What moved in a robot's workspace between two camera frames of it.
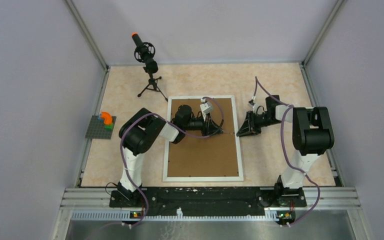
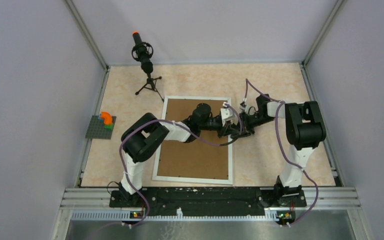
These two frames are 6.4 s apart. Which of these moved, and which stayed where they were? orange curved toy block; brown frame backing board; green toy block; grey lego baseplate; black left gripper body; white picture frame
Moved: white picture frame; black left gripper body
Stayed: brown frame backing board; green toy block; orange curved toy block; grey lego baseplate
